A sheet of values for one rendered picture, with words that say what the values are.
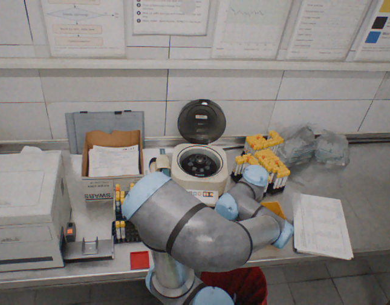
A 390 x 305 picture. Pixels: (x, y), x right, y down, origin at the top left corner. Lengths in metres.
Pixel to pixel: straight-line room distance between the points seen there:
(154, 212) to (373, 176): 1.47
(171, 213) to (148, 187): 0.07
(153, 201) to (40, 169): 0.68
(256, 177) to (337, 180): 0.84
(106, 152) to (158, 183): 1.00
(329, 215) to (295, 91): 0.59
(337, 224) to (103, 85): 1.14
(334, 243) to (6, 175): 1.22
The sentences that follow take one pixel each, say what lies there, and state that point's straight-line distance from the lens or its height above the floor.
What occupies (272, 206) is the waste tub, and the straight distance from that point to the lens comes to 1.52.
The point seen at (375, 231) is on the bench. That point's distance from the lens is 1.73.
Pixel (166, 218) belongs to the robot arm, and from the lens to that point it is 0.66.
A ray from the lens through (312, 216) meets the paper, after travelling 1.63.
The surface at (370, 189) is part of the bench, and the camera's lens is 1.91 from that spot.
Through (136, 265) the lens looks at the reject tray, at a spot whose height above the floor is 0.88.
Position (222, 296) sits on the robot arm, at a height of 1.13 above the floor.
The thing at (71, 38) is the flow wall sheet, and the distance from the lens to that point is 1.51.
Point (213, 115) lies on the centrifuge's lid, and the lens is 1.67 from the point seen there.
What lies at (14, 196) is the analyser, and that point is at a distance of 1.24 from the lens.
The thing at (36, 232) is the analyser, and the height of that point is 1.08.
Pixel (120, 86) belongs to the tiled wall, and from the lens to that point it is 1.60.
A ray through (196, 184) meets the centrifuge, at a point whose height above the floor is 0.97.
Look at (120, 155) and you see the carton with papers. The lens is 1.66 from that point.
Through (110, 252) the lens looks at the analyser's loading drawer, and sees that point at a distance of 1.36.
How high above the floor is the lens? 2.05
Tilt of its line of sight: 41 degrees down
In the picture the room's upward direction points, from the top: 7 degrees clockwise
